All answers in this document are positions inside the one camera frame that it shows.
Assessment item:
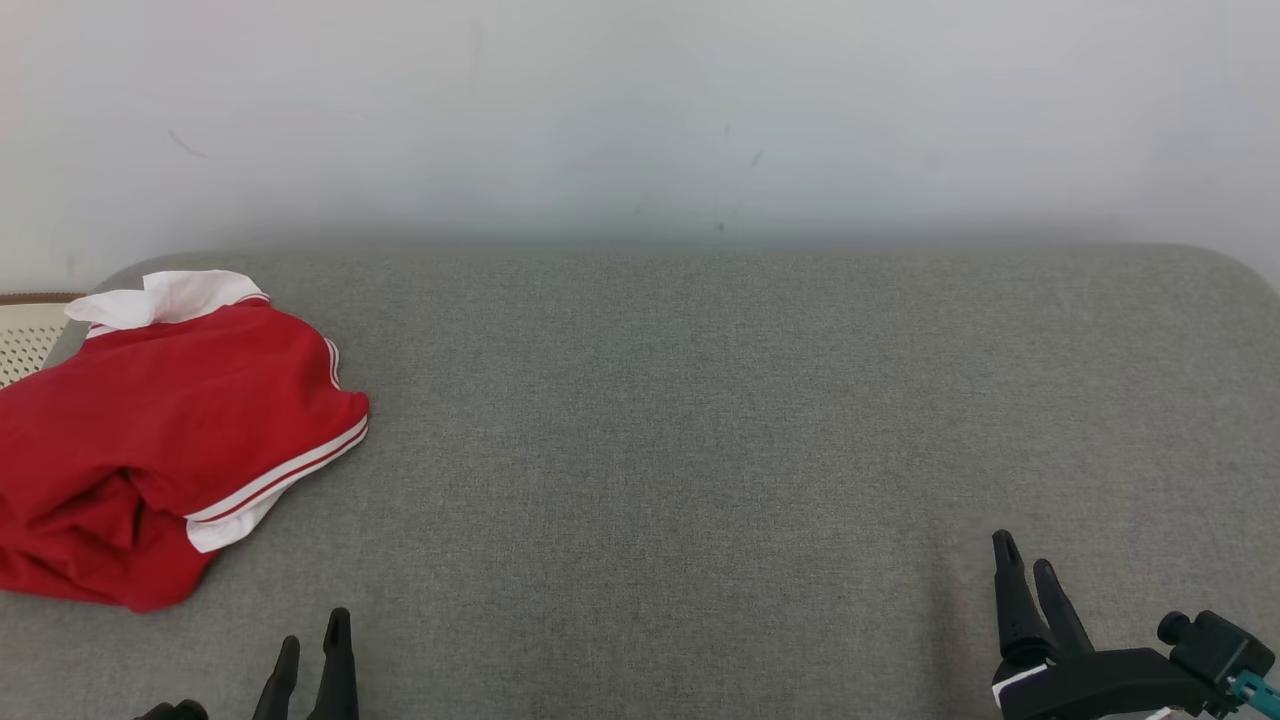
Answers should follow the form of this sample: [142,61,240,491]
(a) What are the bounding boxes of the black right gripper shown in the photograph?
[992,530,1211,720]

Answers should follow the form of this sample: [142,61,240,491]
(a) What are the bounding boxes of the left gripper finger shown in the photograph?
[308,607,359,720]
[250,635,301,720]

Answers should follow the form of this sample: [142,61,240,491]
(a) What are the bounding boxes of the red basketball jersey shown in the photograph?
[0,270,371,556]

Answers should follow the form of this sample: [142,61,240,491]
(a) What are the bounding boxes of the grey fabric sofa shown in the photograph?
[0,245,1280,720]

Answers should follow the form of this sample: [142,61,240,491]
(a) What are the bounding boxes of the cream perforated laundry basket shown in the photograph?
[0,292,86,389]

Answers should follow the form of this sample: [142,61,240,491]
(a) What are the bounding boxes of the teal right camera connector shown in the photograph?
[1228,670,1280,713]

